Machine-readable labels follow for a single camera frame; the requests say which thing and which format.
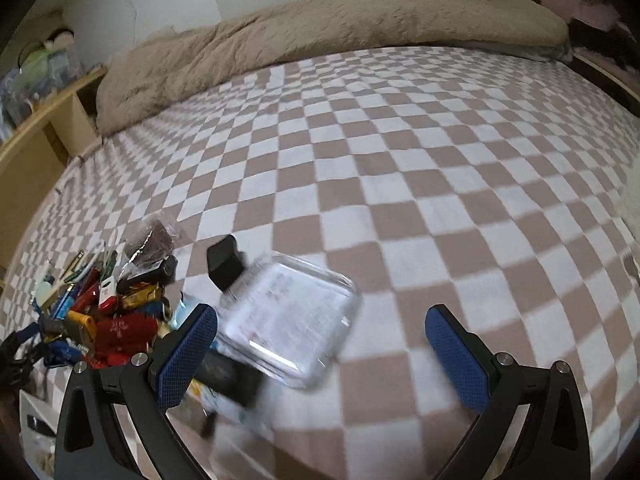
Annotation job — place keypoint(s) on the clear plastic case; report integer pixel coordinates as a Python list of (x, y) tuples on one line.
[(295, 320)]

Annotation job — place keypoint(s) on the clear plastic storage bin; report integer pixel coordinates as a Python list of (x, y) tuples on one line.
[(30, 90)]

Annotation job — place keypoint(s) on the dark purple pouch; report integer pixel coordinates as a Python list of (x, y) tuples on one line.
[(150, 240)]

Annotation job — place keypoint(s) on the checkered bed sheet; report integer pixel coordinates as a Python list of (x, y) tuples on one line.
[(400, 185)]

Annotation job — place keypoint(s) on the beige fuzzy blanket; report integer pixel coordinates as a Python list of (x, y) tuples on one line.
[(325, 25)]

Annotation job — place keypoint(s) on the open wardrobe shelf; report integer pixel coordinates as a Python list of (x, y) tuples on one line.
[(590, 15)]

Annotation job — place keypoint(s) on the black cube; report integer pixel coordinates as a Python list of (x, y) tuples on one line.
[(224, 260)]

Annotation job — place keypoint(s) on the wooden bedside shelf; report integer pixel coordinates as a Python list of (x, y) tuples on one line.
[(35, 160)]

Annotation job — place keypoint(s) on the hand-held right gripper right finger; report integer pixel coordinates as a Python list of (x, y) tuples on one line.
[(455, 360)]

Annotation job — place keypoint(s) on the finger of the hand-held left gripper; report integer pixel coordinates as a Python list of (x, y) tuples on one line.
[(27, 335)]

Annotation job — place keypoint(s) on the pile of lighters and knives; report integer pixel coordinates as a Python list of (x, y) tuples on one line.
[(115, 325)]

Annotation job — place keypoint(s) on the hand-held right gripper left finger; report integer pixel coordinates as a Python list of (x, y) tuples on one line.
[(185, 355)]

